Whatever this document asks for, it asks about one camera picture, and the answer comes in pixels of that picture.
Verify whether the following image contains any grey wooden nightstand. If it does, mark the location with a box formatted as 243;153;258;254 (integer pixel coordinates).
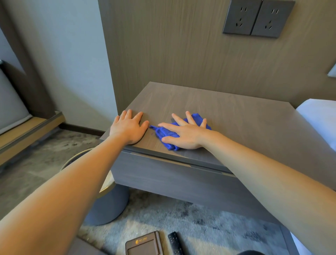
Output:
99;81;336;225

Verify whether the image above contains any black remote control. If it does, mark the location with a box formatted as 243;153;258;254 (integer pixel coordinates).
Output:
167;231;186;255

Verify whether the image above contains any person's right hand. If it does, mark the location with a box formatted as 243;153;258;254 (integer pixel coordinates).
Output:
158;111;213;150

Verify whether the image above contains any person's right forearm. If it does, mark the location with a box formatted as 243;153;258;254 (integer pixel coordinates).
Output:
202;130;336;255

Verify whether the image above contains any person's left forearm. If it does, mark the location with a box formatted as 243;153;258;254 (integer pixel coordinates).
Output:
0;135;129;255

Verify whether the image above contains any white bed linen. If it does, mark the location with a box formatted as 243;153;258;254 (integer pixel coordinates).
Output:
296;98;336;153

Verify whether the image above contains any blue cleaning cloth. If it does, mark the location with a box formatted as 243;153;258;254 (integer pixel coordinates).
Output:
149;113;212;152

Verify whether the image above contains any grey bin with gold rim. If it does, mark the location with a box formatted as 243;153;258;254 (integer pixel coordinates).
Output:
59;148;130;226

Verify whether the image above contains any dark grey wall socket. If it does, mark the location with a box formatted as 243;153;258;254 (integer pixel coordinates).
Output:
250;0;296;39
223;0;263;36

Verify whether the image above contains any brown leather holder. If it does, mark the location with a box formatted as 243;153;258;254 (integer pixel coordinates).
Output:
125;231;165;255

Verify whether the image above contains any person's left hand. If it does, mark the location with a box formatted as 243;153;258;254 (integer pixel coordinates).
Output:
109;109;150;145

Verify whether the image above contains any grey seat cushion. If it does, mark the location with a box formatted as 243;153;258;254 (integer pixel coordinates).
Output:
0;60;32;135

